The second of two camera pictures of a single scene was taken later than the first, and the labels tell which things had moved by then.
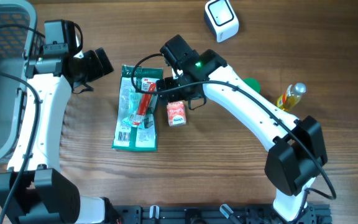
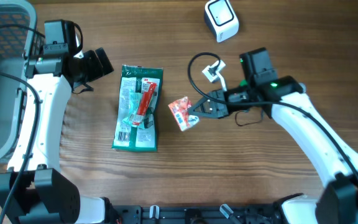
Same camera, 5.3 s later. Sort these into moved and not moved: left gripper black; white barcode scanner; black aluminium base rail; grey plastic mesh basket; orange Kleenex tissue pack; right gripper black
Moved: right gripper black; orange Kleenex tissue pack
Not moved: black aluminium base rail; left gripper black; white barcode scanner; grey plastic mesh basket
